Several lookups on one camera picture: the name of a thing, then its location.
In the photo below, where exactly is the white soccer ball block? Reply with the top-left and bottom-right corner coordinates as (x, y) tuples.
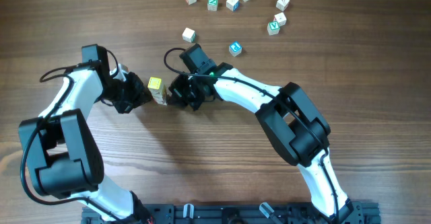
(152, 89), (167, 101)

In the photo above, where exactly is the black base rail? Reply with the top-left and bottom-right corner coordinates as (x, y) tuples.
(81, 202), (381, 224)

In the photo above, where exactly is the green V block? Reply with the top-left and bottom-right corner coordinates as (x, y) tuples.
(267, 21), (280, 36)

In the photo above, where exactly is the blue C block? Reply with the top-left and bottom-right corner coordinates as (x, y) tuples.
(229, 41), (242, 57)

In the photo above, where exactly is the white base tower block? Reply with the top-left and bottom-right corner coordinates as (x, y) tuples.
(157, 100), (168, 106)

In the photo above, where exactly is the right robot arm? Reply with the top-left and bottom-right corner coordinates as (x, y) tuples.
(168, 44), (352, 223)

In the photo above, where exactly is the white red-sided block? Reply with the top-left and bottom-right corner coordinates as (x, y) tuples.
(273, 12), (287, 26)

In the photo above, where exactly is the green N block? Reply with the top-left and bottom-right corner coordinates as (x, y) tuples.
(207, 0), (218, 11)

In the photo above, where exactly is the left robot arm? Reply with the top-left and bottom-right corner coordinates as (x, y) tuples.
(18, 44), (153, 223)

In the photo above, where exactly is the white green-sided block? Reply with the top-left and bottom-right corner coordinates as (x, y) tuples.
(182, 28), (196, 43)

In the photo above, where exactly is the white blue-sided block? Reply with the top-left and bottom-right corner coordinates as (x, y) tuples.
(226, 0), (240, 11)

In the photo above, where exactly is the white picture block far right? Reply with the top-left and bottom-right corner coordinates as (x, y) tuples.
(275, 0), (290, 11)

